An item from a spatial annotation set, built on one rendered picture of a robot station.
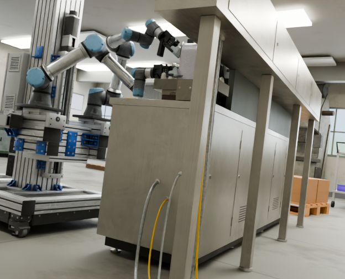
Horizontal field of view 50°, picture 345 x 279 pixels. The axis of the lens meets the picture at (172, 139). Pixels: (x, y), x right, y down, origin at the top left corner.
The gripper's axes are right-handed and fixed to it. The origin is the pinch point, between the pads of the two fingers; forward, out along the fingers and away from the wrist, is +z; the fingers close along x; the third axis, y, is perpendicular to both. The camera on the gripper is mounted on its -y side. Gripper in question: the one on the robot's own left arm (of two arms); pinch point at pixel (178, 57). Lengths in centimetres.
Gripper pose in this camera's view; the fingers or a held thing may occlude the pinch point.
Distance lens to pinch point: 240.0
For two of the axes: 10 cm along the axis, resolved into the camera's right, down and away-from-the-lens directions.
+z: 6.0, 7.1, -3.8
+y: 6.6, -7.0, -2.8
